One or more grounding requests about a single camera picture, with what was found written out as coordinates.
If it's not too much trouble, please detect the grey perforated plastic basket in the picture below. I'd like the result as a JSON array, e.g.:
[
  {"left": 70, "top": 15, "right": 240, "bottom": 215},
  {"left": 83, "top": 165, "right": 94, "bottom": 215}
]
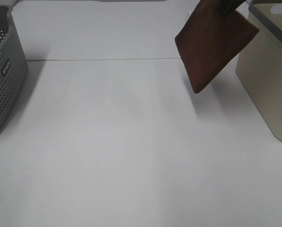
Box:
[{"left": 0, "top": 5, "right": 28, "bottom": 130}]

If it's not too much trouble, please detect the beige bin with grey rim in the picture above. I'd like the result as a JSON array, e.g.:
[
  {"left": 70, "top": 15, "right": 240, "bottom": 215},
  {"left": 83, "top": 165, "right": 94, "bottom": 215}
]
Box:
[{"left": 236, "top": 0, "right": 282, "bottom": 141}]

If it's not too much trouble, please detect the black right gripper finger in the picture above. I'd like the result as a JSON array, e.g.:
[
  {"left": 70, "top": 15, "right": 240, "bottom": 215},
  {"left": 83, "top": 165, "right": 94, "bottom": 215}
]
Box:
[{"left": 218, "top": 0, "right": 245, "bottom": 17}]

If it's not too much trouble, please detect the brown towel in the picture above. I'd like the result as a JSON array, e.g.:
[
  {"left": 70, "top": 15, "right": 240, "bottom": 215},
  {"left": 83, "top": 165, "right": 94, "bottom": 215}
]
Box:
[{"left": 175, "top": 0, "right": 259, "bottom": 94}]

